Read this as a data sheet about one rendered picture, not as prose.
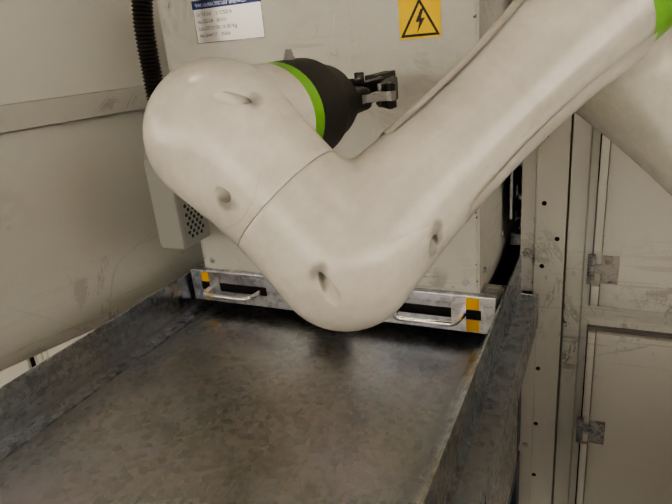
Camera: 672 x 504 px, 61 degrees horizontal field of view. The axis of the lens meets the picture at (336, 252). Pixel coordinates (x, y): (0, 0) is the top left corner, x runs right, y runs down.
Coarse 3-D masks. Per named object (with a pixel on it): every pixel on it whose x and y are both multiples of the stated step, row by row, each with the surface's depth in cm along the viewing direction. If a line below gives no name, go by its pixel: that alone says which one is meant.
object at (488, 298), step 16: (192, 272) 104; (224, 272) 101; (240, 272) 100; (256, 272) 99; (224, 288) 102; (240, 288) 101; (256, 288) 99; (272, 288) 97; (416, 288) 87; (496, 288) 85; (256, 304) 100; (272, 304) 99; (416, 304) 87; (432, 304) 86; (448, 304) 85; (480, 304) 83; (496, 304) 82; (448, 320) 86; (480, 320) 84
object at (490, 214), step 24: (480, 0) 70; (504, 0) 86; (480, 24) 71; (504, 192) 98; (480, 216) 80; (504, 216) 100; (480, 240) 81; (504, 240) 102; (480, 264) 82; (480, 288) 84
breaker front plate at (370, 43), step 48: (192, 0) 86; (288, 0) 80; (336, 0) 77; (384, 0) 74; (192, 48) 89; (240, 48) 85; (288, 48) 82; (336, 48) 79; (384, 48) 77; (432, 48) 74; (432, 288) 86
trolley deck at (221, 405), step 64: (256, 320) 99; (128, 384) 84; (192, 384) 82; (256, 384) 81; (320, 384) 79; (384, 384) 78; (448, 384) 77; (512, 384) 75; (64, 448) 71; (128, 448) 70; (192, 448) 69; (256, 448) 68; (320, 448) 67; (384, 448) 66
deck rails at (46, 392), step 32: (192, 288) 106; (512, 288) 92; (128, 320) 92; (160, 320) 99; (192, 320) 101; (512, 320) 91; (64, 352) 81; (96, 352) 86; (128, 352) 92; (480, 352) 70; (32, 384) 77; (64, 384) 81; (96, 384) 84; (480, 384) 71; (0, 416) 73; (32, 416) 77; (448, 416) 70; (480, 416) 69; (0, 448) 72; (448, 448) 56; (448, 480) 57
